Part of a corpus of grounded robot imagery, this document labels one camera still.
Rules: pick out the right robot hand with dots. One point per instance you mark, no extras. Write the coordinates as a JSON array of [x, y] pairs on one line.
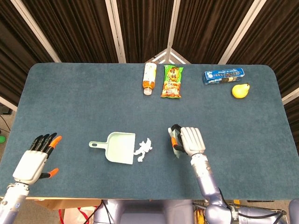
[[192, 140]]

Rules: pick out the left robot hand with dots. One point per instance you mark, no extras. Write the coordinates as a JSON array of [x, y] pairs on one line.
[[29, 163]]

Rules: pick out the mint green hand brush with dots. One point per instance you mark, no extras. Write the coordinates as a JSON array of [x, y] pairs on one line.
[[176, 154]]

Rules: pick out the white tissue paper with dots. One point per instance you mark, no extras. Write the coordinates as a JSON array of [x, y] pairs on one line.
[[147, 143]]

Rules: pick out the mint green dustpan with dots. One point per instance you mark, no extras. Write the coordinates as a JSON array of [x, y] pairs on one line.
[[119, 149]]

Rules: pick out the green snack bag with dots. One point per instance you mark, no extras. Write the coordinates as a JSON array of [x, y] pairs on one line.
[[171, 84]]

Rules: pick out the small green object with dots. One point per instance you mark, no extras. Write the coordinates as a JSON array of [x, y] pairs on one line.
[[2, 139]]

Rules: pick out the brown cardboard box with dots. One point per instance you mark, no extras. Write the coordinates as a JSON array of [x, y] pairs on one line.
[[60, 204]]

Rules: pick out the black box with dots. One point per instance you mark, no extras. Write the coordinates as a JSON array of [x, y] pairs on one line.
[[4, 110]]

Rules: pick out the yellow pear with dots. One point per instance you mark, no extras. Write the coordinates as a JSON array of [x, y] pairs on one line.
[[239, 91]]

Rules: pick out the red and white bag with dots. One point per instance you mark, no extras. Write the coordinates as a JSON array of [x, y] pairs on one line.
[[74, 215]]

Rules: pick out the blue Oreo cookie box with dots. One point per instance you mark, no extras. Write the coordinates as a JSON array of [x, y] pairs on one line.
[[222, 75]]

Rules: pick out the amber tea bottle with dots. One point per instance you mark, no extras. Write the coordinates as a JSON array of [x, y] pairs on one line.
[[149, 79]]

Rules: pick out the yellow plastic item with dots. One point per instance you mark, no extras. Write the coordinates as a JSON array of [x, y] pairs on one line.
[[199, 218]]

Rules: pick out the lavender robot torso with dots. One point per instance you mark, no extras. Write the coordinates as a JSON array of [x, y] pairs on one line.
[[144, 214]]

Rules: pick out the dark brown curtain panel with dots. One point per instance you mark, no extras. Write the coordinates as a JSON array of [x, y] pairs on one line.
[[280, 42], [144, 25], [74, 30], [14, 58], [205, 28]]

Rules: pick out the white screen frame post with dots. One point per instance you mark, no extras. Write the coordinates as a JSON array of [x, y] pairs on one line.
[[115, 30], [290, 96], [173, 23], [238, 30], [8, 103], [35, 30]]

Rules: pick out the white screen base frame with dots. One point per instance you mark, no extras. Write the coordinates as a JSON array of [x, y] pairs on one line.
[[180, 59]]

